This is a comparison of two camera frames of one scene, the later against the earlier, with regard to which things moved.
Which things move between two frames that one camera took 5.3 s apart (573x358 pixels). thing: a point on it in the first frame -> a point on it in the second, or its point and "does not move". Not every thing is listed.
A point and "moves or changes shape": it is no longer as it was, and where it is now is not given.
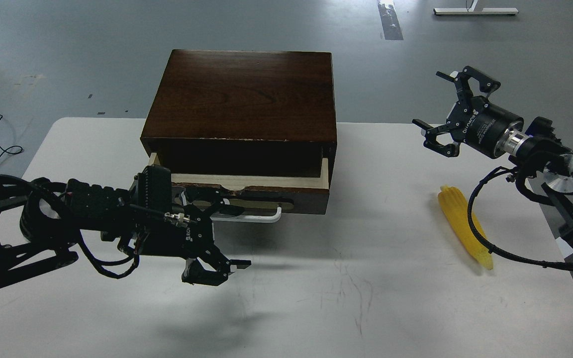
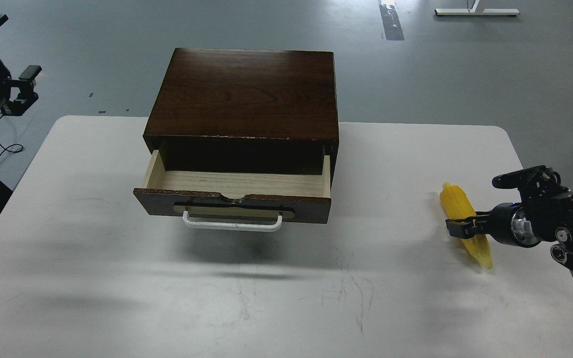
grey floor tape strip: (389, 20) does not move
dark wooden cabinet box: (261, 113) does not move
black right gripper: (475, 122) -> (511, 223)
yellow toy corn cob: (455, 205) does not move
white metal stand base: (470, 10) does not move
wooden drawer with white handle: (265, 198) moves or changes shape
